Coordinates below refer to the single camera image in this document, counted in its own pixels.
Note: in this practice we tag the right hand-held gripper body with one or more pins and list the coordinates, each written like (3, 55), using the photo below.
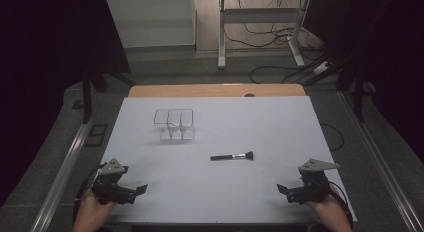
(315, 185)

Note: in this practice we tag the clear plastic organizer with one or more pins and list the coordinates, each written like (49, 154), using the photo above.
(174, 124)

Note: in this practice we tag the aluminium rail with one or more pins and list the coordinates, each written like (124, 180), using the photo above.
(383, 172)
(61, 177)

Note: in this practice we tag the person's right hand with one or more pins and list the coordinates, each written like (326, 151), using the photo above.
(330, 213)

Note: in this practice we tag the black metal stand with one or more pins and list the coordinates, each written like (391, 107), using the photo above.
(358, 95)
(87, 95)

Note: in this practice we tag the person's left hand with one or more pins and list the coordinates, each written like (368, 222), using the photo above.
(89, 213)

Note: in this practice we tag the black floor plate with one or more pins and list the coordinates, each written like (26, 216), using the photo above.
(96, 135)

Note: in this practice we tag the black makeup brush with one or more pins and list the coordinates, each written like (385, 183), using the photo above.
(230, 156)

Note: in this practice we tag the dark curtain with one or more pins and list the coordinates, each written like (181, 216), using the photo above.
(43, 75)
(393, 58)

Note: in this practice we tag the white power strip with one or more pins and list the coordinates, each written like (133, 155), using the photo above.
(321, 68)

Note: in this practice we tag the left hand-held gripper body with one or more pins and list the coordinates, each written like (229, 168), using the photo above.
(108, 183)

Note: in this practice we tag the white metal desk frame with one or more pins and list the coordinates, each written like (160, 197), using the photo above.
(260, 15)

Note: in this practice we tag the white table cover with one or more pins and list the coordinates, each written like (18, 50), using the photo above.
(213, 188)

